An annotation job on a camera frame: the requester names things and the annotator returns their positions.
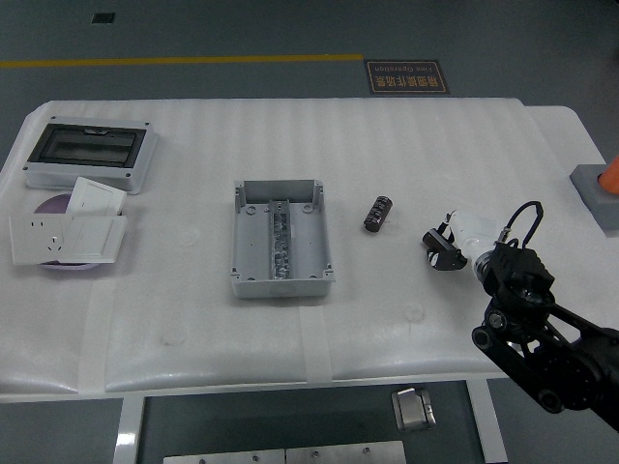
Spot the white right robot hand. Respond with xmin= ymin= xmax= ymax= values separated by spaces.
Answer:
xmin=422 ymin=207 xmax=499 ymax=273

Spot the black cylindrical battery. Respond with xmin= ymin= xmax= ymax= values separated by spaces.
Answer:
xmin=363 ymin=194 xmax=394 ymax=234

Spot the grey open junction box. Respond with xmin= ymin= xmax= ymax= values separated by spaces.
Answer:
xmin=230 ymin=178 xmax=338 ymax=300

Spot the grey distribution box dark cover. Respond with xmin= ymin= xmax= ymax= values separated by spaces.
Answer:
xmin=22 ymin=115 xmax=160 ymax=195

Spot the grey square base block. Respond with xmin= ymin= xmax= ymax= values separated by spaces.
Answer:
xmin=569 ymin=163 xmax=619 ymax=236

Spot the orange cone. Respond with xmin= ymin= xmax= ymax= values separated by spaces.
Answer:
xmin=598 ymin=155 xmax=619 ymax=195

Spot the black floor sign orange text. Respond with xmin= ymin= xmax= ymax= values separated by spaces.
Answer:
xmin=363 ymin=59 xmax=452 ymax=97

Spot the silver metal latch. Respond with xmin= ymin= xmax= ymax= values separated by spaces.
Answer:
xmin=391 ymin=387 xmax=437 ymax=432

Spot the white foam mat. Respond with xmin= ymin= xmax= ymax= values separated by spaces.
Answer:
xmin=0 ymin=99 xmax=608 ymax=393

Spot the grey metal plate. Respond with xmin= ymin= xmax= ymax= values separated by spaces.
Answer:
xmin=162 ymin=449 xmax=286 ymax=464

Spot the purple round plate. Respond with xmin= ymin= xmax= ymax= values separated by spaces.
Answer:
xmin=34 ymin=192 xmax=117 ymax=272

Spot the metal mounting rail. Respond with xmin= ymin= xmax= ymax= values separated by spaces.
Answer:
xmin=267 ymin=197 xmax=296 ymax=281

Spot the white wall switch panel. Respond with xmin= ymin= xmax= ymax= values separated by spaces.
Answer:
xmin=66 ymin=176 xmax=128 ymax=217
xmin=60 ymin=215 xmax=129 ymax=265

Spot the white table frame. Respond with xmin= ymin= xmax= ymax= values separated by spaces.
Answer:
xmin=113 ymin=379 xmax=509 ymax=464

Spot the white wall socket panel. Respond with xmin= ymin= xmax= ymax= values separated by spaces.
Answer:
xmin=9 ymin=215 xmax=74 ymax=266

